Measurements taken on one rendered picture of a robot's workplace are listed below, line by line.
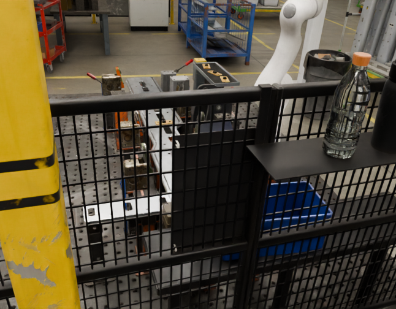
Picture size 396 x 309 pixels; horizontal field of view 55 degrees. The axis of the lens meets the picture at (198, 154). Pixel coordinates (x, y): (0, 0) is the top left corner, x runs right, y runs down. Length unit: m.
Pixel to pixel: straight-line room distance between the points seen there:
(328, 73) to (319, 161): 3.71
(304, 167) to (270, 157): 0.07
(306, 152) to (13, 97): 0.54
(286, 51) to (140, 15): 6.89
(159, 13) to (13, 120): 8.06
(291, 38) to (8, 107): 1.40
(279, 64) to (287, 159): 1.10
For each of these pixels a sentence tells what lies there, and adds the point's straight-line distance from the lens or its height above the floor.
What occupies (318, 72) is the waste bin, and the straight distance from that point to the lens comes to 4.48.
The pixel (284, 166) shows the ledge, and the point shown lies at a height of 1.43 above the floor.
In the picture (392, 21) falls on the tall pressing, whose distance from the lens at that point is 6.31.
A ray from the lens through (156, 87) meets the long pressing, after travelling 2.34.
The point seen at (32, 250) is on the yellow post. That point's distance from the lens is 0.70.
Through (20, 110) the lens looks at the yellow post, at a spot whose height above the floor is 1.58.
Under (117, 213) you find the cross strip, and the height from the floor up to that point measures 1.00.
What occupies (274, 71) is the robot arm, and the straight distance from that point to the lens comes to 1.83.
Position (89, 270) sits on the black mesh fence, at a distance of 0.90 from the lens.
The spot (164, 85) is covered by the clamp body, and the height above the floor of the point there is 0.99.
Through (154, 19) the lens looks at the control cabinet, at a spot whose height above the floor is 0.23.
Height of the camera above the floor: 1.80
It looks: 30 degrees down
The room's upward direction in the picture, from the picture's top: 3 degrees clockwise
